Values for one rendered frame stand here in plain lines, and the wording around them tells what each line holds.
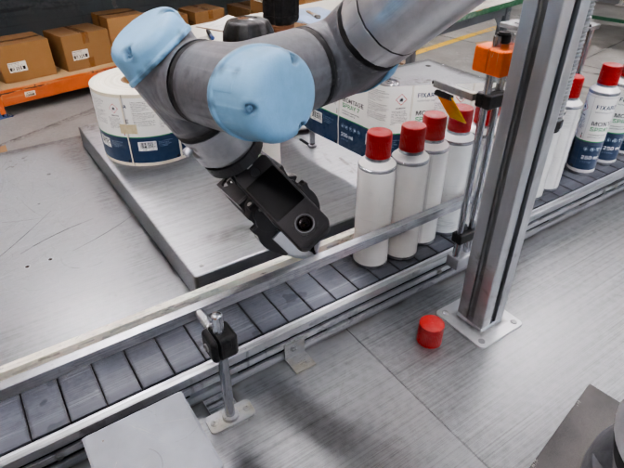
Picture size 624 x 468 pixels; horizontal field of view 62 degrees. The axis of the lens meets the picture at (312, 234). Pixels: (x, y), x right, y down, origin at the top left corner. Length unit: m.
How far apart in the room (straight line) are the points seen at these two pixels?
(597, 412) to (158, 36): 0.56
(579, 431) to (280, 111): 0.43
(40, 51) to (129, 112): 3.29
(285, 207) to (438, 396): 0.30
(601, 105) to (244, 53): 0.78
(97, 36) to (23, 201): 3.35
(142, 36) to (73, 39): 3.88
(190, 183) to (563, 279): 0.66
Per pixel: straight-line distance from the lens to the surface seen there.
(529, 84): 0.60
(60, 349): 0.66
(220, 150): 0.54
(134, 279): 0.87
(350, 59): 0.49
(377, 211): 0.71
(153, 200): 0.97
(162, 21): 0.50
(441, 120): 0.74
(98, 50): 4.46
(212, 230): 0.86
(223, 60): 0.43
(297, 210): 0.56
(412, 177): 0.71
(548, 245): 0.98
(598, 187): 1.12
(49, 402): 0.66
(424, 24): 0.45
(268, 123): 0.41
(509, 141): 0.64
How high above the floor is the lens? 1.35
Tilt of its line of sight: 34 degrees down
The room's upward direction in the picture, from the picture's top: straight up
